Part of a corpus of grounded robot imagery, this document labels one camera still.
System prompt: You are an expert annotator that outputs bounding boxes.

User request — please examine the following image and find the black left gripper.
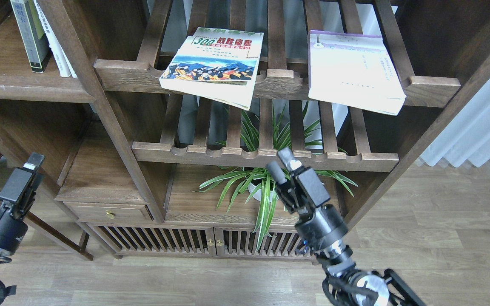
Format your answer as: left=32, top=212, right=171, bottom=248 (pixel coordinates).
left=0, top=153, right=45, bottom=256

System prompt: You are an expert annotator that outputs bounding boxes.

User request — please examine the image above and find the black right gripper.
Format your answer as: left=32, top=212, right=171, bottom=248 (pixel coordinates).
left=266, top=148, right=353, bottom=264

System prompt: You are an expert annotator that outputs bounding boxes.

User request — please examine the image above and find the white purple-edged book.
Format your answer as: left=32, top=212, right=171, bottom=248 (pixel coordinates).
left=308, top=30, right=406, bottom=116

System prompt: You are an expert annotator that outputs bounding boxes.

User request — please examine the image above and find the colourful cover paperback book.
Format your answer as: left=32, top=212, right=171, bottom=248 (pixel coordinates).
left=159, top=27, right=264, bottom=111

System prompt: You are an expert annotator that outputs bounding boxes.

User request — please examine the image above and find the black and green book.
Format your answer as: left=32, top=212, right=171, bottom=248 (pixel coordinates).
left=10, top=0, right=51, bottom=73

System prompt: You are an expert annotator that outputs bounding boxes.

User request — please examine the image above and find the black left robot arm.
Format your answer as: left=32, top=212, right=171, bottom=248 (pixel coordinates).
left=0, top=152, right=45, bottom=304

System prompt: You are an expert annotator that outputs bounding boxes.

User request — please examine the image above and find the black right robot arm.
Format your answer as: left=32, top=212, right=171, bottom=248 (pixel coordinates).
left=266, top=148, right=424, bottom=306

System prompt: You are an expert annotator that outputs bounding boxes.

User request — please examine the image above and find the white plant pot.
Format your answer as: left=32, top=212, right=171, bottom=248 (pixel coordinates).
left=245, top=179, right=280, bottom=203

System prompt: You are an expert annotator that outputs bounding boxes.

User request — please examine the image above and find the green spider plant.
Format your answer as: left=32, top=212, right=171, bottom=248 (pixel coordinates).
left=196, top=100, right=358, bottom=251

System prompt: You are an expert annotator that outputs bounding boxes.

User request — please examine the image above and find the brass drawer knob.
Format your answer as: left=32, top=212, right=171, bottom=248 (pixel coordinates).
left=105, top=210, right=116, bottom=219

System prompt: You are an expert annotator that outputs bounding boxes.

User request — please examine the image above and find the dark wooden bookshelf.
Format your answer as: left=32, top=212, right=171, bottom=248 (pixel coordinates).
left=0, top=0, right=490, bottom=259

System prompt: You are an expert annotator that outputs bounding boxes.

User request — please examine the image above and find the white upright book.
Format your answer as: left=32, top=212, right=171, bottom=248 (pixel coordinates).
left=33, top=0, right=77, bottom=78

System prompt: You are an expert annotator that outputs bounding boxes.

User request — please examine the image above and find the white curtain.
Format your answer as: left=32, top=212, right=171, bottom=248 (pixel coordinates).
left=418, top=79, right=490, bottom=167

